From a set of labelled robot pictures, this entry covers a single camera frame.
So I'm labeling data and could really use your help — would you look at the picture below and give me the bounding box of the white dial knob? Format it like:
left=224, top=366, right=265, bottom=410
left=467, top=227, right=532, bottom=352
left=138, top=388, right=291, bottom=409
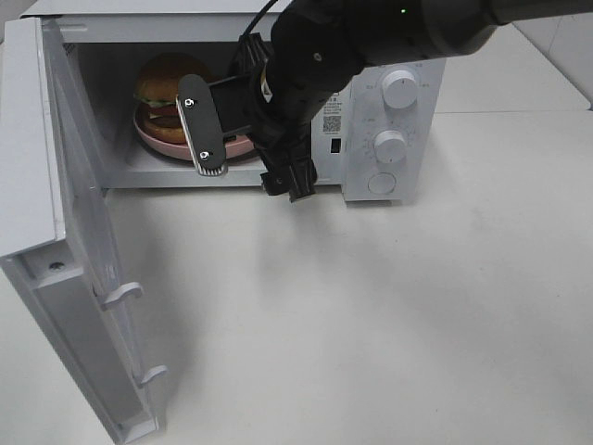
left=373, top=130, right=408, bottom=164
left=381, top=70, right=418, bottom=109

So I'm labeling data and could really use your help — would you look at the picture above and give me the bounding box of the round white door button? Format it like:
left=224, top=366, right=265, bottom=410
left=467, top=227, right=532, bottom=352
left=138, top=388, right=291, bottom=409
left=368, top=172, right=397, bottom=196

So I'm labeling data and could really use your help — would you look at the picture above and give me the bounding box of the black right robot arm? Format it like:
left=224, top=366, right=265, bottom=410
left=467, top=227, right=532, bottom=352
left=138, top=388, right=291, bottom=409
left=211, top=0, right=592, bottom=201

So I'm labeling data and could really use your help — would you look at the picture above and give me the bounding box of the white warning label sticker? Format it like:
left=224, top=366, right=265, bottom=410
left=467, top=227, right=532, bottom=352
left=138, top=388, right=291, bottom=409
left=321, top=93, right=343, bottom=135

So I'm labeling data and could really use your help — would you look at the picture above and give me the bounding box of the pink round plate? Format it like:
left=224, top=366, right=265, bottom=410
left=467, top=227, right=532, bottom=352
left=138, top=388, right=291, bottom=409
left=133, top=107, right=257, bottom=162

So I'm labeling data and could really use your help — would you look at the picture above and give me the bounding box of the white microwave door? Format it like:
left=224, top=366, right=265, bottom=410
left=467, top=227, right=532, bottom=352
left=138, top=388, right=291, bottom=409
left=1, top=17, right=166, bottom=444

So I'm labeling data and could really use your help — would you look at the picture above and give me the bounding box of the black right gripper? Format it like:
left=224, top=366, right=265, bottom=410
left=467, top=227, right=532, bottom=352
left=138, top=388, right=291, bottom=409
left=208, top=73, right=324, bottom=202

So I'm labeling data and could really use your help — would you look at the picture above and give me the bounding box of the upper white dial knob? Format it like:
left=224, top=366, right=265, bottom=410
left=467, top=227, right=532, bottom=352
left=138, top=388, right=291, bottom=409
left=381, top=70, right=418, bottom=109

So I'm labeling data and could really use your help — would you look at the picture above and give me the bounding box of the burger with lettuce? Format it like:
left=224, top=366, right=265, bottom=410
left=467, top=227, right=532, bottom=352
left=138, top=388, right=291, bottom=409
left=134, top=53, right=215, bottom=145

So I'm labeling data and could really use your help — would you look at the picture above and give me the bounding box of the lower white dial knob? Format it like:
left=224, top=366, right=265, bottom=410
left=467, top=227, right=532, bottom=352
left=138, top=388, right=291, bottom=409
left=373, top=130, right=408, bottom=164

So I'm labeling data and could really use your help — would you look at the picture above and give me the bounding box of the white microwave oven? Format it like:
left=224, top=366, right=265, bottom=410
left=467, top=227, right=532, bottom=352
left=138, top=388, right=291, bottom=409
left=20, top=1, right=445, bottom=201

